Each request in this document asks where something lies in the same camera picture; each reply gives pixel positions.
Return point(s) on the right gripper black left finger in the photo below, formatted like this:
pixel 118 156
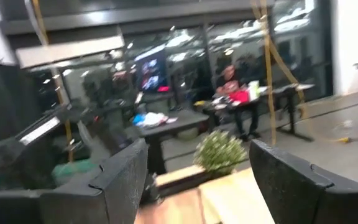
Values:
pixel 113 186

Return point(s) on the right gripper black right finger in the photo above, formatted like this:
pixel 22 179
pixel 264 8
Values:
pixel 291 193

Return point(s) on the wooden shelf with black legs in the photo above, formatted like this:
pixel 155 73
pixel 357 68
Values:
pixel 235 199

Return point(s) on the potted green white-flowered plant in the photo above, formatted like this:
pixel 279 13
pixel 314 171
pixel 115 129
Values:
pixel 219 152

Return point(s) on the dark grey table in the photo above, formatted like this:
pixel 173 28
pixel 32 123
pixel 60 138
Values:
pixel 172 123

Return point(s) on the black desk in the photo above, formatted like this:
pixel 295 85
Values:
pixel 287 90

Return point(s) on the person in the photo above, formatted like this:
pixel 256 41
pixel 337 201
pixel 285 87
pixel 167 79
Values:
pixel 228 81

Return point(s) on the wall television screen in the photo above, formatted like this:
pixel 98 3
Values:
pixel 150 71

